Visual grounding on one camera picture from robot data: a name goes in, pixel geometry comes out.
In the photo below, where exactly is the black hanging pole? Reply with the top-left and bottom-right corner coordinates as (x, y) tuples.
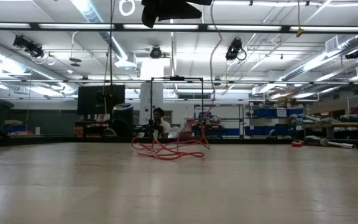
(108, 0), (114, 86)

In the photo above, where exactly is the white ring light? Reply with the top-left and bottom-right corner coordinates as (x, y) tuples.
(118, 0), (136, 17)

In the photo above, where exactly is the shelf rack with blue bins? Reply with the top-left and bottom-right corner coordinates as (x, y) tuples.
(247, 104), (306, 138)

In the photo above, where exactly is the grey-handled screwdriver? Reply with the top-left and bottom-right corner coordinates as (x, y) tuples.
(304, 135), (357, 149)

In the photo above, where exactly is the black camera stand frame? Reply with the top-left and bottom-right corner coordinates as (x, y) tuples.
(150, 75), (204, 138)

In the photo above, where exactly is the black table frame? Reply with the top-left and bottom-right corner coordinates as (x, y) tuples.
(0, 136), (358, 150)

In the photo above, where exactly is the yellow hanging plug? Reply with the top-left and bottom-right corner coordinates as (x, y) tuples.
(296, 0), (306, 38)

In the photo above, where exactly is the black overhead beam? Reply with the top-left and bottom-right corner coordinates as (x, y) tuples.
(0, 21), (358, 34)

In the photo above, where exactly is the thin red wire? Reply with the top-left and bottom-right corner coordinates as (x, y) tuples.
(131, 2), (223, 161)

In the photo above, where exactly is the wooden workbench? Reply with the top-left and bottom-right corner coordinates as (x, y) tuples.
(301, 121), (358, 139)

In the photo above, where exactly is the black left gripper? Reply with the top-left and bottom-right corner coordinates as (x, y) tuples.
(141, 0), (203, 29)

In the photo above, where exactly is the black monitor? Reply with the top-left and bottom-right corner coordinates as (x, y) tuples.
(77, 84), (126, 116)

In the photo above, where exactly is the person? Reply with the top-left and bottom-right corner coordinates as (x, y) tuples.
(152, 107), (172, 138)

